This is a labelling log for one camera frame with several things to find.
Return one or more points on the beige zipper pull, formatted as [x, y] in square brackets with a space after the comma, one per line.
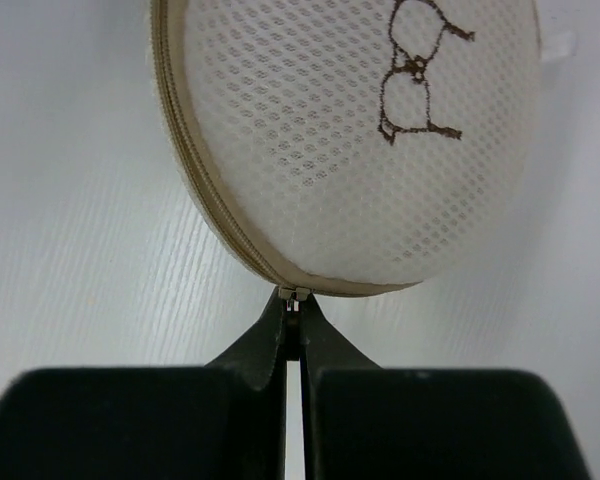
[292, 300]

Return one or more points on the round mesh laundry bag glasses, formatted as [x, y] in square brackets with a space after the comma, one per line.
[351, 148]

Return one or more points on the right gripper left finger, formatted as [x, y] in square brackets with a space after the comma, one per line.
[223, 420]

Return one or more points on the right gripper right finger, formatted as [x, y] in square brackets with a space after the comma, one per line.
[363, 421]

